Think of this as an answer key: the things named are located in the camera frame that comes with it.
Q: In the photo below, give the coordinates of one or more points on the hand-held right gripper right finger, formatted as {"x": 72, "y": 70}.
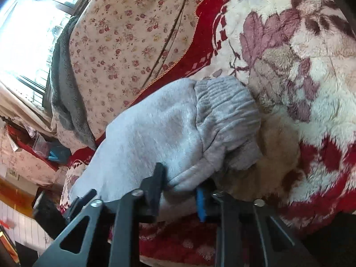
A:
{"x": 200, "y": 203}

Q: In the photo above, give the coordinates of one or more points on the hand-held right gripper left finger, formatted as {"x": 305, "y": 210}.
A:
{"x": 154, "y": 192}

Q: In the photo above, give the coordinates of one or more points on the grey sweatshirt garment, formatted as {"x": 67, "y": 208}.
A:
{"x": 167, "y": 133}

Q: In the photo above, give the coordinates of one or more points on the clear plastic box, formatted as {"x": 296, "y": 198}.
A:
{"x": 40, "y": 144}

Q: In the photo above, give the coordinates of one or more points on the floral cloth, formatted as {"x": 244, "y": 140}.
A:
{"x": 25, "y": 161}

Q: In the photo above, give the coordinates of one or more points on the grey fleece blanket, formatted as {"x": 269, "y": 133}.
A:
{"x": 65, "y": 89}

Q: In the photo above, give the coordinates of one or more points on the red floral fleece blanket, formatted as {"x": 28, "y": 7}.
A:
{"x": 278, "y": 75}

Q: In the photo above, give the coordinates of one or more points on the beige floral quilt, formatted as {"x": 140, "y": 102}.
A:
{"x": 125, "y": 39}

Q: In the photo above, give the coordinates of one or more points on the window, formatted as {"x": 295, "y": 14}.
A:
{"x": 30, "y": 19}

